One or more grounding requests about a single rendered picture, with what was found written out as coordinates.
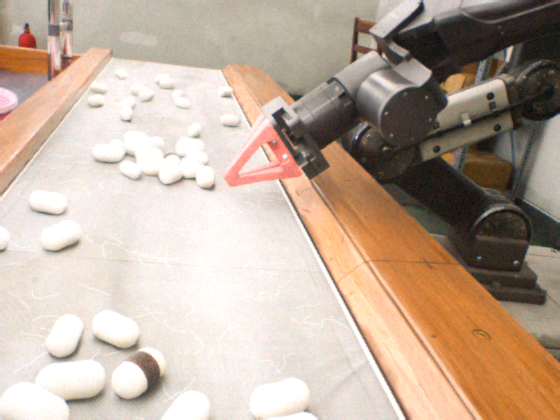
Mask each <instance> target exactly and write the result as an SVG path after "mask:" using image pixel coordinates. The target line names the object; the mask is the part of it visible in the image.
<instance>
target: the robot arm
mask: <svg viewBox="0 0 560 420"><path fill-rule="evenodd" d="M369 32H370V33H371V34H372V37H373V39H375V41H376V42H377V44H378V45H379V47H380V49H381V50H382V52H383V53H384V54H385V55H386V57H387V60H386V59H384V58H382V57H381V56H380V54H379V53H376V52H375V51H373V50H372V51H371V52H369V53H366V54H365V55H364V56H363V57H361V58H360V59H358V60H357V61H355V62H354V63H352V64H351V65H350V66H347V67H346V68H344V69H343V70H342V71H341V72H340V73H337V74H336V75H335V76H334V77H332V78H330V79H329V80H327V81H325V82H324V83H323V84H321V86H319V87H316V88H315V89H313V91H311V92H310V93H308V94H306V95H305V96H304V97H302V98H301V99H299V100H298V101H297V102H294V103H293V104H291V106H289V105H288V104H287V103H286V102H284V100H283V98H282V97H281V96H278V97H277V98H275V99H274V100H272V101H271V102H268V104H266V105H265V106H263V107H262V108H260V109H262V111H263V112H264V114H265V115H266V116H267V117H268V118H266V117H265V116H264V115H263V114H261V115H260V116H259V117H258V118H257V120H256V122H255V123H254V124H253V126H252V129H251V131H250V132H249V134H248V135H247V137H246V139H245V141H244V143H243V145H242V146H241V147H240V149H239V151H238V152H237V154H236V156H235V157H234V159H233V161H232V162H231V163H230V164H229V167H228V169H227V170H226V171H225V173H224V174H223V178H224V180H225V181H226V182H227V184H229V186H230V187H234V186H239V185H244V184H252V183H258V182H263V181H270V180H277V179H285V178H292V177H299V176H301V175H302V174H303V173H302V172H301V170H300V169H299V168H298V167H300V168H301V169H302V170H303V172H304V173H305V175H306V177H307V178H308V180H311V179H312V178H314V177H316V176H317V175H319V174H320V173H322V171H324V170H325V169H328V168H329V167H330V166H329V162H327V160H326V159H325V157H324V156H323V154H322V153H321V149H323V148H325V147H326V146H329V144H331V143H332V142H334V141H335V140H337V139H339V138H340V137H342V136H343V135H344V134H345V133H347V132H350V131H351V130H352V129H353V128H355V127H356V126H358V125H359V124H361V122H364V121H366V122H367V124H368V125H371V126H372V127H373V128H374V130H375V131H376V132H378V133H380V134H381V135H382V137H383V138H384V139H385V140H387V141H388V142H389V143H390V144H392V145H395V146H397V147H408V146H411V145H413V144H416V143H418V142H419V141H420V140H423V139H424V138H425V136H426V135H427V134H428V133H430V132H431V130H432V127H433V126H434V124H435V122H436V119H437V115H438V114H439V112H441V111H442V110H444V109H445V108H446V106H447V105H448V102H449V100H448V98H446V93H445V92H444V91H443V90H442V89H441V87H440V86H439V85H440V84H441V83H443V82H445V80H446V79H447V78H448V77H450V76H453V75H457V74H460V73H462V70H463V69H464V66H465V65H468V64H471V63H478V62H481V61H484V60H486V59H487V57H491V56H493V55H494V54H496V53H498V52H499V51H501V50H505V49H507V48H509V47H512V46H513V45H516V44H521V43H523V42H526V41H529V40H532V39H534V38H540V37H544V36H546V35H550V34H553V33H556V32H560V0H405V1H403V2H402V3H400V5H397V6H396V7H395V8H394V9H393V11H392V12H389V13H388V14H387V15H386V17H385V18H382V19H381V20H380V21H379V23H378V24H377V25H374V26H373V27H372V29H371V30H370V31H369ZM388 60H389V61H388ZM283 128H284V129H285V131H284V132H285V134H286V135H287V137H288V138H289V139H290V140H291V143H292V145H293V146H294V147H295V146H297V147H298V148H296V149H295V150H294V148H293V147H292V146H291V143H290V142H289V140H288V139H287V138H286V137H285V135H284V134H283V131H282V130H283ZM264 143H266V144H268V146H269V147H270V149H271V150H272V152H273V153H274V154H275V157H276V158H277V159H276V161H272V162H270V163H267V164H265V165H263V166H260V167H259V168H256V169H251V170H248V171H245V172H243V173H238V172H239V171H240V170H241V169H242V168H243V167H244V164H245V163H246V162H247V161H248V160H249V159H250V158H251V157H252V155H253V154H254V153H255V152H256V151H257V150H258V149H259V148H260V146H261V145H262V144H264Z"/></svg>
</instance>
